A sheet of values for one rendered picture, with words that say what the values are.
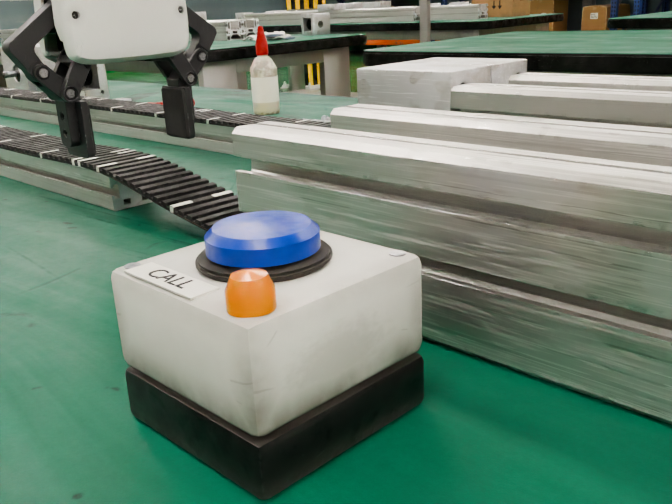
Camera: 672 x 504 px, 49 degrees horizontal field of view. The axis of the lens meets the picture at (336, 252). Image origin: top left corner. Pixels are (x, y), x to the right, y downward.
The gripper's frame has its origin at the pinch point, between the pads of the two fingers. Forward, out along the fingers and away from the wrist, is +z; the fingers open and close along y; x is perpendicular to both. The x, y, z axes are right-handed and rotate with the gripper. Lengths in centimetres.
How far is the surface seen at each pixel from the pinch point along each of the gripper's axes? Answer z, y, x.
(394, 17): 3, -342, -268
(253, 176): -0.1, 5.0, 20.8
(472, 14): 3, -354, -217
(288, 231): -1.3, 13.1, 32.7
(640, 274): 0.7, 5.0, 41.2
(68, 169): 3.5, 2.0, -7.5
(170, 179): 3.4, -0.5, 3.8
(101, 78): 2, -37, -74
